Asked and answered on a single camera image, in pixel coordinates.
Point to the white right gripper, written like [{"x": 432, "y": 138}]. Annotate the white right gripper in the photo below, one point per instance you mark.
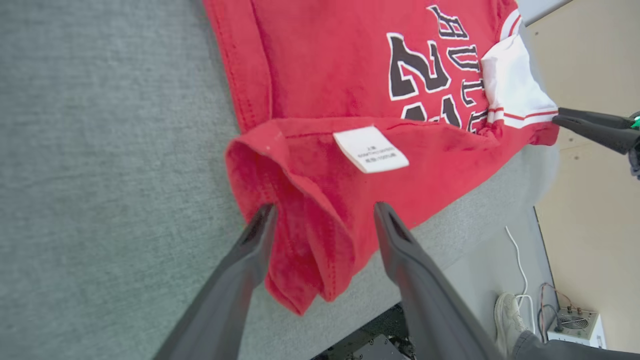
[{"x": 636, "y": 162}]

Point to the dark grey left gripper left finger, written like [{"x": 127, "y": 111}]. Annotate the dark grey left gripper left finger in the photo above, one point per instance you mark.
[{"x": 225, "y": 310}]

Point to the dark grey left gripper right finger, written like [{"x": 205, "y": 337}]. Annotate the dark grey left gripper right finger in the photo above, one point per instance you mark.
[{"x": 430, "y": 310}]

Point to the red jersey with white sleeves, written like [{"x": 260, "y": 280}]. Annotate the red jersey with white sleeves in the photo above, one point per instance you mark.
[{"x": 325, "y": 60}]

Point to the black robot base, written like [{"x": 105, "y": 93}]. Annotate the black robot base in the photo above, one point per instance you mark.
[{"x": 380, "y": 346}]

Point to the white sneaker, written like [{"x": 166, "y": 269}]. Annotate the white sneaker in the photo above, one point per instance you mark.
[{"x": 507, "y": 320}]

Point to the white box with fan grille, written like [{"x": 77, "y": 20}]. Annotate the white box with fan grille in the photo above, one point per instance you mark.
[{"x": 575, "y": 327}]

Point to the grey fabric sofa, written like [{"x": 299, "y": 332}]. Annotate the grey fabric sofa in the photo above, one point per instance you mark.
[{"x": 100, "y": 150}]

